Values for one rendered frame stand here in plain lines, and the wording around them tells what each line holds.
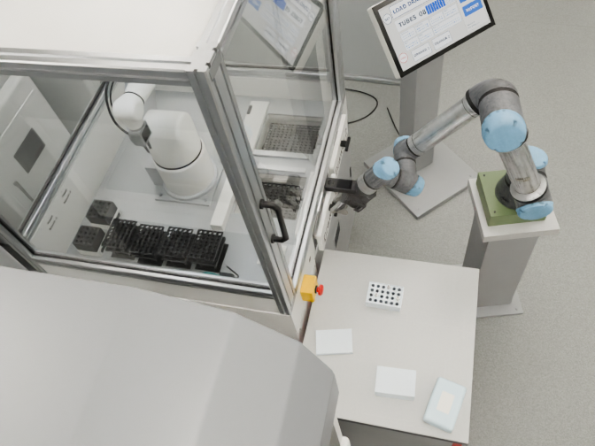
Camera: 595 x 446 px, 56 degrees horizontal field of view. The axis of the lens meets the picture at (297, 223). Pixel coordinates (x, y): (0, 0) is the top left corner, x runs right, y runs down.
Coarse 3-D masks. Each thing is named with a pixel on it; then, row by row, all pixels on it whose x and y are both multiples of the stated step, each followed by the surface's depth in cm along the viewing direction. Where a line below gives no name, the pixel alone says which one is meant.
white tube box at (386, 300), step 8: (368, 288) 201; (376, 288) 201; (384, 288) 201; (392, 288) 201; (400, 288) 200; (368, 296) 200; (384, 296) 199; (392, 296) 199; (400, 296) 198; (368, 304) 200; (376, 304) 198; (384, 304) 197; (392, 304) 197; (400, 304) 196
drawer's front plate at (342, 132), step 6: (342, 114) 232; (342, 120) 230; (342, 126) 229; (342, 132) 227; (336, 138) 225; (342, 138) 229; (336, 144) 223; (336, 150) 222; (342, 150) 233; (336, 156) 222; (330, 162) 219; (336, 162) 223; (330, 168) 218; (336, 168) 225; (330, 174) 221
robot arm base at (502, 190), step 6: (504, 180) 206; (498, 186) 210; (504, 186) 206; (498, 192) 209; (504, 192) 207; (510, 192) 205; (498, 198) 210; (504, 198) 209; (510, 198) 206; (504, 204) 209; (510, 204) 207
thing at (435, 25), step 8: (448, 8) 236; (456, 8) 237; (432, 16) 234; (440, 16) 235; (448, 16) 237; (456, 16) 238; (424, 24) 234; (432, 24) 235; (440, 24) 236; (448, 24) 237; (408, 32) 232; (416, 32) 233; (424, 32) 234; (432, 32) 235; (440, 32) 237; (408, 40) 233; (416, 40) 234; (424, 40) 235; (408, 48) 233
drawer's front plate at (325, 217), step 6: (330, 192) 211; (336, 192) 223; (330, 198) 211; (324, 204) 208; (324, 210) 207; (324, 216) 205; (324, 222) 204; (318, 228) 203; (324, 228) 206; (318, 234) 202; (324, 234) 207; (318, 240) 204; (324, 240) 209; (324, 246) 210
